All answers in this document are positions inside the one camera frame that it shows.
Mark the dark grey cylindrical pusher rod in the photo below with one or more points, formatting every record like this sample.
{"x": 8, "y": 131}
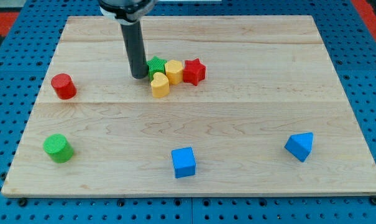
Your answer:
{"x": 134, "y": 44}

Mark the yellow heart block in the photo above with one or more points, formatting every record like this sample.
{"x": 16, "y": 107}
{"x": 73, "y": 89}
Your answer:
{"x": 160, "y": 85}

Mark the green star block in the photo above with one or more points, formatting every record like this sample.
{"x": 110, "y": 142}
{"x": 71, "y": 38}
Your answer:
{"x": 156, "y": 64}

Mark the red star block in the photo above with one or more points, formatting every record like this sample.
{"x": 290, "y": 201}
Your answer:
{"x": 194, "y": 71}

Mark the yellow hexagon block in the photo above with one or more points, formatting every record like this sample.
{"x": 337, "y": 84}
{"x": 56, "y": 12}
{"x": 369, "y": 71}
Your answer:
{"x": 174, "y": 71}

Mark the red cylinder block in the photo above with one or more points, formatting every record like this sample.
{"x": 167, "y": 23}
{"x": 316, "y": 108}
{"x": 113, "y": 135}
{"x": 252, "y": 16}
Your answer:
{"x": 63, "y": 86}

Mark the blue cube block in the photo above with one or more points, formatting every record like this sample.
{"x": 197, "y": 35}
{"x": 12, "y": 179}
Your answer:
{"x": 184, "y": 163}

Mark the green cylinder block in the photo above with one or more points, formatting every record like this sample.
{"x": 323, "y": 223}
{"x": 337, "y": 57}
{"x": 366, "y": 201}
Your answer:
{"x": 58, "y": 148}

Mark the light wooden board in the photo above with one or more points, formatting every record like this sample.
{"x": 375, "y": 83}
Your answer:
{"x": 267, "y": 78}

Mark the blue triangular prism block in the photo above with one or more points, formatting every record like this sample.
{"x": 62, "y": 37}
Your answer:
{"x": 300, "y": 145}

